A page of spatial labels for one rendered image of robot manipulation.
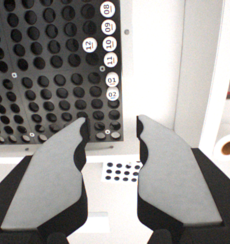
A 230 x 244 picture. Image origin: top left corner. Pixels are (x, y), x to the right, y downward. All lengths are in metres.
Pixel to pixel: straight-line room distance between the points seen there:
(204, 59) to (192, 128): 0.08
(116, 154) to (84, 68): 0.12
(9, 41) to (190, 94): 0.20
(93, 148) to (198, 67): 0.17
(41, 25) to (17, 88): 0.07
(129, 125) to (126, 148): 0.05
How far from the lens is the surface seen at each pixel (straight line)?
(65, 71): 0.19
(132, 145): 0.26
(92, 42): 0.17
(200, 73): 0.21
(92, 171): 0.46
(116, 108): 0.20
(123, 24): 0.23
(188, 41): 0.24
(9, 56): 0.21
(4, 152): 0.31
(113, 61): 0.17
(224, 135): 0.40
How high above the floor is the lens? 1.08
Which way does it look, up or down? 61 degrees down
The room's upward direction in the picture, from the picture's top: 180 degrees counter-clockwise
